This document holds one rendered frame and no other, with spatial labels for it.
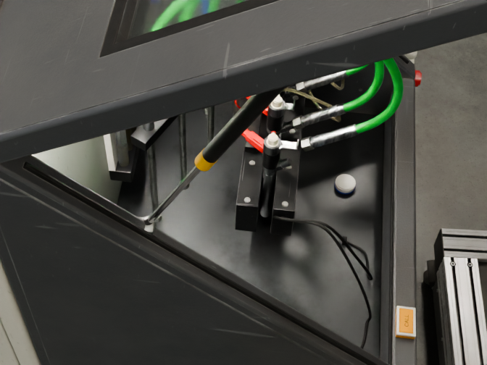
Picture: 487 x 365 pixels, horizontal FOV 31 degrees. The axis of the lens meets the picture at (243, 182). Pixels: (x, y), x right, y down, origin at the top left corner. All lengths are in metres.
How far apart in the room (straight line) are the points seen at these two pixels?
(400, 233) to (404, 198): 0.07
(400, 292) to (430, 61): 1.76
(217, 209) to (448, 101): 1.51
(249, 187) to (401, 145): 0.31
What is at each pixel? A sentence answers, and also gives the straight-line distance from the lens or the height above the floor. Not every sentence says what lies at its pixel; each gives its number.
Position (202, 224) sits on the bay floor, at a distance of 1.61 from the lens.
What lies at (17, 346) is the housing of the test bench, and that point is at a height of 0.99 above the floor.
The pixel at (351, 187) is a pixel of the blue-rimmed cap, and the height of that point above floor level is 0.85.
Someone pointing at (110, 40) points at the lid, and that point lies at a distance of 0.85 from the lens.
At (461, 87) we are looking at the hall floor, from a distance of 3.05.
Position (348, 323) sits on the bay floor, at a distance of 1.53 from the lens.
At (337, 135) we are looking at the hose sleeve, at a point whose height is 1.14.
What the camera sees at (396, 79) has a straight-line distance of 1.25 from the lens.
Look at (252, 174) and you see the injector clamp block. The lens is 1.49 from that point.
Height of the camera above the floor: 2.19
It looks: 55 degrees down
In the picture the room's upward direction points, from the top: 3 degrees clockwise
